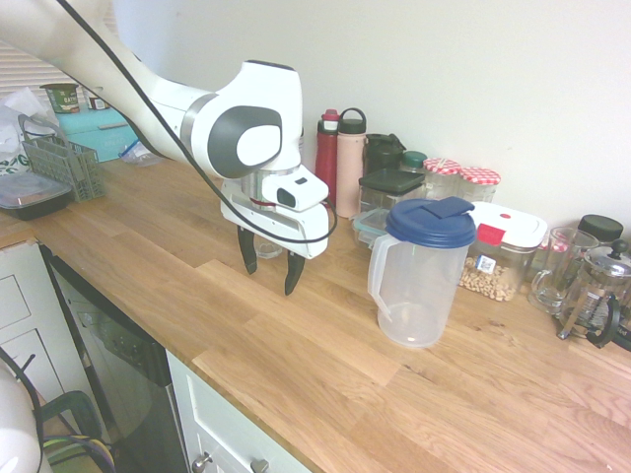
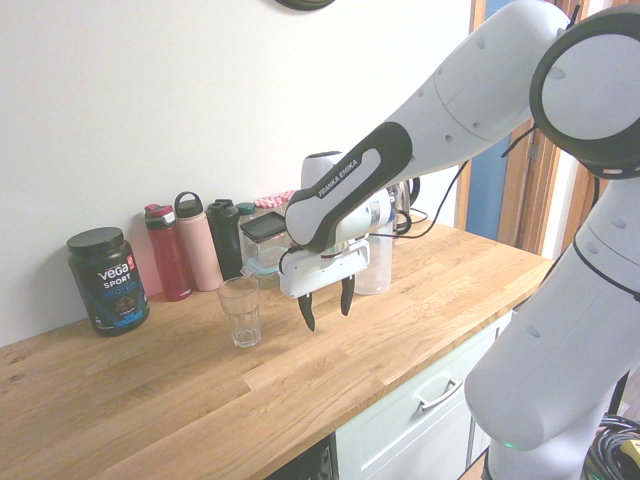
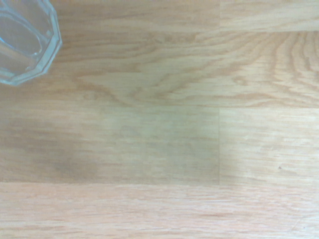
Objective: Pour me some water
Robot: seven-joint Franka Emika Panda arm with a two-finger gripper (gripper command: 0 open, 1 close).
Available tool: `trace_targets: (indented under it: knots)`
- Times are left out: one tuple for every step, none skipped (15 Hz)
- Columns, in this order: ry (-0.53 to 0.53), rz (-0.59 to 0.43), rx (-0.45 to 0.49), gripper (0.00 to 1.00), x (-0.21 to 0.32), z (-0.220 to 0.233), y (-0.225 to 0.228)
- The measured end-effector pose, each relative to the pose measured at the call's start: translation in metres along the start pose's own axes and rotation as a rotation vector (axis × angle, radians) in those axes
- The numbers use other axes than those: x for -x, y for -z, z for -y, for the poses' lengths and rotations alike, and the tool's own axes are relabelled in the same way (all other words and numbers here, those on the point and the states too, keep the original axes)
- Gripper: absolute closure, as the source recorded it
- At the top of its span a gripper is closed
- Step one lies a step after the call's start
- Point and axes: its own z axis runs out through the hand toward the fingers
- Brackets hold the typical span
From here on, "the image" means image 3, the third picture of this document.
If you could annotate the clear faceted drinking glass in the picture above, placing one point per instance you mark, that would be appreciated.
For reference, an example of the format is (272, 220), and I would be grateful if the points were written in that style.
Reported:
(30, 39)

